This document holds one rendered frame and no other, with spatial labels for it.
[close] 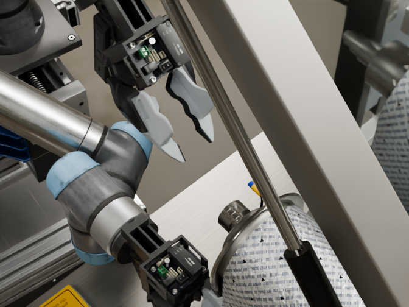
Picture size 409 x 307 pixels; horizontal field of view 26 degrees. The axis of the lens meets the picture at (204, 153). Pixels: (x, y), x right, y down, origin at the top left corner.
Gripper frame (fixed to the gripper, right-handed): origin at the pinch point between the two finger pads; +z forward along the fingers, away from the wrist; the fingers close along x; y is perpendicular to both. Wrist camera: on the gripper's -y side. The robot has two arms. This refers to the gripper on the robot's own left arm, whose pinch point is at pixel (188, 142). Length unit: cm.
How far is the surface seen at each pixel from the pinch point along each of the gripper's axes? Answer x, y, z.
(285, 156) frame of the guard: -18, 57, -7
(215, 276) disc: -6.5, 2.2, 13.8
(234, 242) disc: -3.8, 5.5, 11.0
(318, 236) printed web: 3.8, 9.0, 15.2
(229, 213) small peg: -0.5, 0.6, 9.4
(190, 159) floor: 56, -148, 32
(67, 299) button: -14.9, -39.3, 16.2
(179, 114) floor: 64, -158, 20
